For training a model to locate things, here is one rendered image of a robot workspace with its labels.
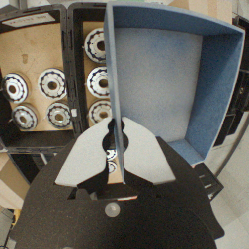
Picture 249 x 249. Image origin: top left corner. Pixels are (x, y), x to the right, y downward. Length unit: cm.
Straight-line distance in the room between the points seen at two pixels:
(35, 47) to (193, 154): 50
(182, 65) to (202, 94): 6
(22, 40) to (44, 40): 8
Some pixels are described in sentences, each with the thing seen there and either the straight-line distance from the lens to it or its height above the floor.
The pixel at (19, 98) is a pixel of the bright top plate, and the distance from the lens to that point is 48.
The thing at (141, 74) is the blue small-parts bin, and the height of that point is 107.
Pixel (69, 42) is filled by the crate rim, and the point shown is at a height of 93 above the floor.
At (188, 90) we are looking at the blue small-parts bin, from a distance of 22.
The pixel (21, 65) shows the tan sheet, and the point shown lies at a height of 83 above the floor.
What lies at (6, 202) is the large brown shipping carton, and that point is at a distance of 112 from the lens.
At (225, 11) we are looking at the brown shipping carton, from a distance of 63.
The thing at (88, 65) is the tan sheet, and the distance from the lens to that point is 41.
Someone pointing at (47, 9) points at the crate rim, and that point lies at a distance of 35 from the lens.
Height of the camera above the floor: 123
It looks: 58 degrees down
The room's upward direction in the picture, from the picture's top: 160 degrees clockwise
